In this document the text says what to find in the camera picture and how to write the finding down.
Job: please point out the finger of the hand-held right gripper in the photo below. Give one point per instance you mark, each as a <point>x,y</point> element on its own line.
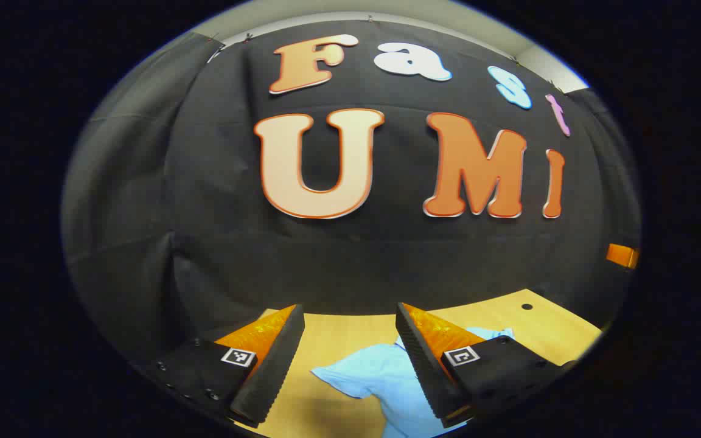
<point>622,255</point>

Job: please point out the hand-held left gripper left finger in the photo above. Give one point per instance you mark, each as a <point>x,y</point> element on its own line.
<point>274,365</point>

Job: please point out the black backdrop cloth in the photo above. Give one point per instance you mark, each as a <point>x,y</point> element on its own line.
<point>387,255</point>

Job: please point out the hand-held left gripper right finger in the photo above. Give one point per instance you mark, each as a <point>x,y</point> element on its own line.
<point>425,365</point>

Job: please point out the light blue T-shirt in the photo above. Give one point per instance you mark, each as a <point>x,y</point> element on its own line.
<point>381,380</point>

